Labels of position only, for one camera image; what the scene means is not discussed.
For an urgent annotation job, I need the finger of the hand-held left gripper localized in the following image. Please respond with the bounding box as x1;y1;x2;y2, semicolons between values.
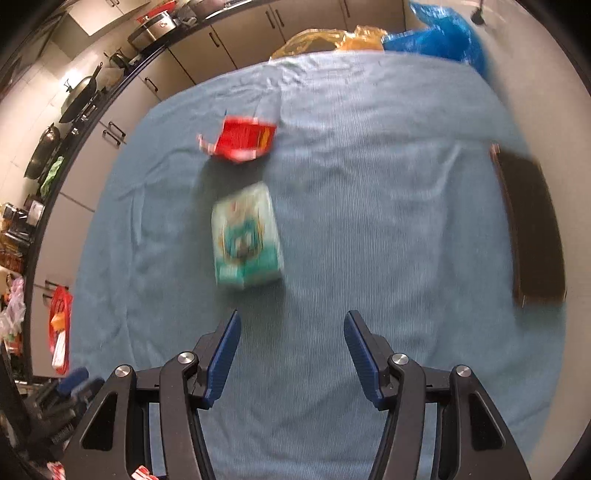
53;367;106;404

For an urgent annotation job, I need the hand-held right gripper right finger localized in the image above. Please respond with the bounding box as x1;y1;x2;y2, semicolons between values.
344;310;532;480

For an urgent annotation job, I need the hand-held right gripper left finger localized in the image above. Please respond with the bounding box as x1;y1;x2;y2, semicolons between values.
62;310;242;480

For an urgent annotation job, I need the teal tissue packet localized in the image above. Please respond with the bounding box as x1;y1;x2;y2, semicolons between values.
211;181;285;289

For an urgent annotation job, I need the red hanging plastic bag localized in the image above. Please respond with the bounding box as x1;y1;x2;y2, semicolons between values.
48;285;74;376

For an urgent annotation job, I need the translucent white plastic bag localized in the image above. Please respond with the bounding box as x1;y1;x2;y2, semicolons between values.
0;277;27;343

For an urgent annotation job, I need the blue tablecloth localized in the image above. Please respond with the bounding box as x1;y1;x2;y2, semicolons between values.
68;50;570;480

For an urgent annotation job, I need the green cloth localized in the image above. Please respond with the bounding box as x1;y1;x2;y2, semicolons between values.
39;156;65;198

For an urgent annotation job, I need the black rectangular tray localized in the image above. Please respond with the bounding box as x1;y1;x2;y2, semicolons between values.
489;143;568;308

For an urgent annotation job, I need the red snack packet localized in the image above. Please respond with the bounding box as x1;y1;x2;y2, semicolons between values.
197;117;278;165

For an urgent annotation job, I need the dark round wok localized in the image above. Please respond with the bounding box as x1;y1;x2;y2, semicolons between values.
23;124;62;179

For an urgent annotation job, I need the beige kitchen cabinet row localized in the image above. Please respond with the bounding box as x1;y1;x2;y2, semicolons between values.
28;0;413;380

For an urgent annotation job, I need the yellow plastic bag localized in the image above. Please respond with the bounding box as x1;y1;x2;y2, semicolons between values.
270;26;389;59

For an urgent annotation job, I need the blue plastic bag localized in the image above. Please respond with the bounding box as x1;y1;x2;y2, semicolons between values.
382;0;486;78

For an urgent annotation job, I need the steel cooking pot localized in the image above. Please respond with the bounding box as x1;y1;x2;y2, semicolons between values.
127;11;179;49

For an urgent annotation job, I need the black wok with handle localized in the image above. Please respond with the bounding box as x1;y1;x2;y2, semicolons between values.
58;64;105;124

